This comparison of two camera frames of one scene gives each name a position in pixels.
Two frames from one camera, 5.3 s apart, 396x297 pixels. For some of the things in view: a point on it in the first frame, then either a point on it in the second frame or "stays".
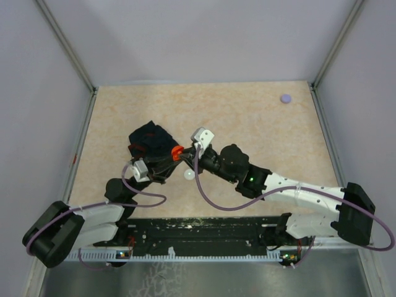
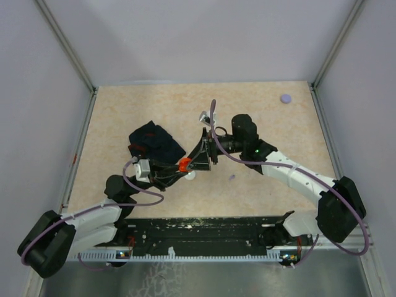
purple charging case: x=286 y=98 stays
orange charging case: x=176 y=152 → x=183 y=162
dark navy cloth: x=151 y=141 stays
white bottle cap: x=189 y=174 stays
